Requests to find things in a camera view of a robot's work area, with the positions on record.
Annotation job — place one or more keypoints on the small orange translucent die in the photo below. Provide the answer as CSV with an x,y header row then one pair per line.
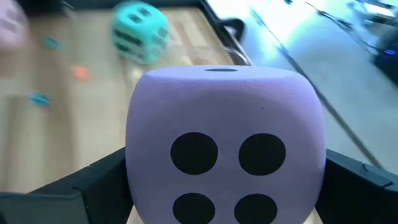
x,y
81,72

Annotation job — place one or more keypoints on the large teal foam die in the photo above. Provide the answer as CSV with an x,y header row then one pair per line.
x,y
140,31

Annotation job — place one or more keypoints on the small blue translucent die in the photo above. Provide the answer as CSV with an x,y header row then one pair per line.
x,y
51,42
39,99

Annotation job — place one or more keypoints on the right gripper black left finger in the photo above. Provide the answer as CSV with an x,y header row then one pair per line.
x,y
62,205

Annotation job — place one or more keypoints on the large pink foam die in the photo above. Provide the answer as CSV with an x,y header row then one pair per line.
x,y
11,29

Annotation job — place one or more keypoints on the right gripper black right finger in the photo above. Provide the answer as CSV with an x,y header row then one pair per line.
x,y
360,199

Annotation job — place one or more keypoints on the large purple foam die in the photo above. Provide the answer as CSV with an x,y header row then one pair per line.
x,y
224,109

